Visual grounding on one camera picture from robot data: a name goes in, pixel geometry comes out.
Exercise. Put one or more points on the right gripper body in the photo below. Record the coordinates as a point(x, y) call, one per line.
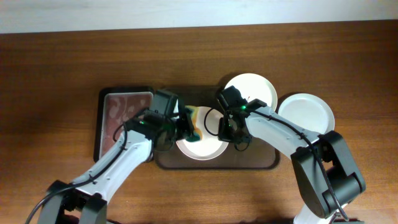
point(227, 132)

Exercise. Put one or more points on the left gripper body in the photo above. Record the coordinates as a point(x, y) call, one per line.
point(176, 127)

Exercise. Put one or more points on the white plate with red squiggle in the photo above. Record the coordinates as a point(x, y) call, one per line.
point(210, 146)

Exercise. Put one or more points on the green and yellow sponge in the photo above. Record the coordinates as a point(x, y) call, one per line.
point(194, 121)

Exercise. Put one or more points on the white plate with faint stains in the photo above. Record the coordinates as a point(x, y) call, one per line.
point(253, 86)

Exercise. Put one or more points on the pale grey plate red streaks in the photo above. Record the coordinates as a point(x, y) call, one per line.
point(309, 112)

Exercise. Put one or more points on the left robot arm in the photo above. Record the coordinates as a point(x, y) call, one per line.
point(86, 198)

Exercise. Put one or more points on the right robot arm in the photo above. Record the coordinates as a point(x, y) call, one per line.
point(327, 176)

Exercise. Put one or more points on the large brown serving tray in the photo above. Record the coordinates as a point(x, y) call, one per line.
point(259, 155)

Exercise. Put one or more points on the small black tray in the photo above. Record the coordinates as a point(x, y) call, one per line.
point(98, 124)

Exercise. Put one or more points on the metal pan with reddish water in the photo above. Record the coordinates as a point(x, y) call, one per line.
point(121, 115)

